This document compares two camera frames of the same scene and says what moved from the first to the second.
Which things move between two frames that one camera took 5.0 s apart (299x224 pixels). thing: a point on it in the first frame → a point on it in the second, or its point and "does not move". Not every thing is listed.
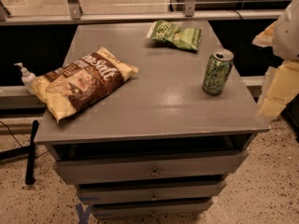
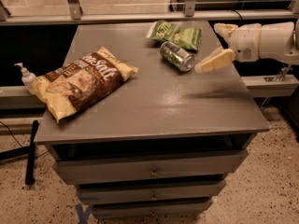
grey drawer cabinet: (162, 143) does not move
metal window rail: (73, 12) does not move
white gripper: (288, 36) → (245, 42)
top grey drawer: (185, 166) does not move
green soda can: (217, 72) → (177, 57)
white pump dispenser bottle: (27, 77) does not move
